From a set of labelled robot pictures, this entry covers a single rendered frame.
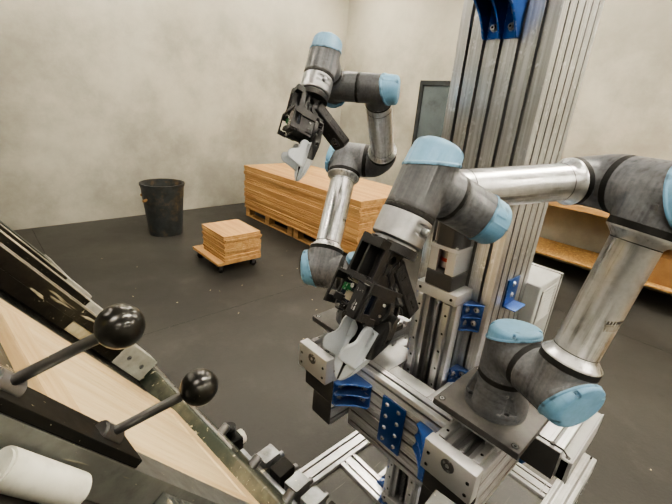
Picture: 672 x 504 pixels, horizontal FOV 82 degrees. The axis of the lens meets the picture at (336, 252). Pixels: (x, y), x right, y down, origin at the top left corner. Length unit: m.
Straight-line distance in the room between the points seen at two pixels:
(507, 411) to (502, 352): 0.16
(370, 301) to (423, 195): 0.16
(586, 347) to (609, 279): 0.14
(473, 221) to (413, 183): 0.11
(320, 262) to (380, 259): 0.73
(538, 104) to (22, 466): 1.06
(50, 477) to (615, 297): 0.84
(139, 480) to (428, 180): 0.49
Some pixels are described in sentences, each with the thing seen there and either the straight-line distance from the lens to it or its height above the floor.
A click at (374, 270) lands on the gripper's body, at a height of 1.52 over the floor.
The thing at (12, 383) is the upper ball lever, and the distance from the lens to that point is 0.42.
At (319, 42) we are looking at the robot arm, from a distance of 1.03.
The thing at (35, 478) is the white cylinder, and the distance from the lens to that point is 0.42.
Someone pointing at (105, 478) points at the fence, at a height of 1.36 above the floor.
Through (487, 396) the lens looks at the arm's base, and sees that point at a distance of 1.05.
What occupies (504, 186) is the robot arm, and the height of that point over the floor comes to 1.60.
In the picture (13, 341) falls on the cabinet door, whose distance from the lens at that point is 0.74.
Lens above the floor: 1.72
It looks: 21 degrees down
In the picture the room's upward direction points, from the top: 5 degrees clockwise
